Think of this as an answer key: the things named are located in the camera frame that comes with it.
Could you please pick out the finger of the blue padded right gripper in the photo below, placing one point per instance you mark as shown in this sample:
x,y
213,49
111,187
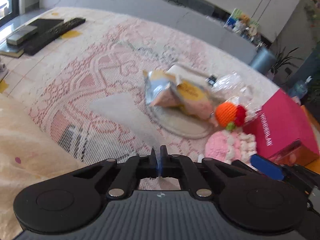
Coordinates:
x,y
267,167

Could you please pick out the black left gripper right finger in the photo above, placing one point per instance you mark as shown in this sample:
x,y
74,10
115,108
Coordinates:
x,y
163,160

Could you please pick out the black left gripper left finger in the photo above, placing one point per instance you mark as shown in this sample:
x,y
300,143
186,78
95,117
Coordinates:
x,y
153,159

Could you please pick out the orange red crochet toy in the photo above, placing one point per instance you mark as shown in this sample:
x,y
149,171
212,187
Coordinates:
x,y
230,116

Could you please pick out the clear cellophane bouquet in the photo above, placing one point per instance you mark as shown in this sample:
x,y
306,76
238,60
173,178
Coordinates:
x,y
231,88

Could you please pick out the pink white plush pad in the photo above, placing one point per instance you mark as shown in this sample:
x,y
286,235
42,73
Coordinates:
x,y
228,146

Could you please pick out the red cardboard box lid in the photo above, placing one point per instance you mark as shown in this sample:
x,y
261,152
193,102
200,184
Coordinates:
x,y
283,133

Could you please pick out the yellow pink snack bag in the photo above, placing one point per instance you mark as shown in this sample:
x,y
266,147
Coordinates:
x,y
166,90

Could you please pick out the grey metal trash bin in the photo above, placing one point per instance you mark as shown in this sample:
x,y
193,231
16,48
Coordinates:
x,y
263,60

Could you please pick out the green potted floor plant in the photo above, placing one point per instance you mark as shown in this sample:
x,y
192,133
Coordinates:
x,y
284,59

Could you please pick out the teddy bear figurine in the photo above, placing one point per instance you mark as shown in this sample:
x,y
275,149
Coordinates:
x,y
241,23

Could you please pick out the grey marble tv bench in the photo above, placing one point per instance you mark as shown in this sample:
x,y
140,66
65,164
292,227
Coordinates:
x,y
180,18

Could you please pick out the long black remote keyboard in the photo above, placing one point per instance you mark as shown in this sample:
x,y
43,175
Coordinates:
x,y
39,42

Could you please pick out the grey green small box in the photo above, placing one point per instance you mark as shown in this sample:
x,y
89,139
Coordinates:
x,y
21,34

